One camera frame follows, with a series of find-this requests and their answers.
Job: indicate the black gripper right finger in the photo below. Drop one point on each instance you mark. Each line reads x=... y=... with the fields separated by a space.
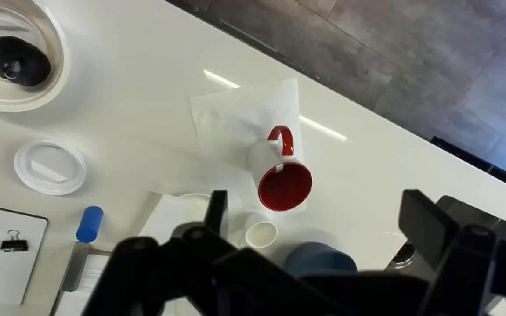
x=475 y=269

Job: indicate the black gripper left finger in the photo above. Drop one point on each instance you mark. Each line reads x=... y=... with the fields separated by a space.
x=148 y=274

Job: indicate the white serviette stack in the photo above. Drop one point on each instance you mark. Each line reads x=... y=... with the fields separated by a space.
x=87 y=295

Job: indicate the grey serviette holder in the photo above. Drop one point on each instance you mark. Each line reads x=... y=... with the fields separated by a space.
x=75 y=265

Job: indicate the flat white paper serviette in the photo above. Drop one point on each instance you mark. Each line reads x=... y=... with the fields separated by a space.
x=229 y=116

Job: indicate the blue cylinder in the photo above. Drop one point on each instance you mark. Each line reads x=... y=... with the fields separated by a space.
x=90 y=223

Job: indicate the small white cup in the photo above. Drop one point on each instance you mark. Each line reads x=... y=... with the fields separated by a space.
x=261 y=235

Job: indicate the round white plastic lid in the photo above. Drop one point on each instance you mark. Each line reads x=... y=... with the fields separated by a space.
x=50 y=167

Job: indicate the blue-grey cup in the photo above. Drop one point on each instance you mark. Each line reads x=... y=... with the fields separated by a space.
x=319 y=258

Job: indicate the white mug red inside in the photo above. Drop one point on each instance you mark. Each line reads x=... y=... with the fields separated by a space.
x=285 y=186

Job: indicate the black round object in bowl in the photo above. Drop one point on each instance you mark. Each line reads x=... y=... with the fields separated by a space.
x=18 y=61

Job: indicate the large white bowl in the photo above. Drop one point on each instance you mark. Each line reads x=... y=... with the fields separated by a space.
x=43 y=23

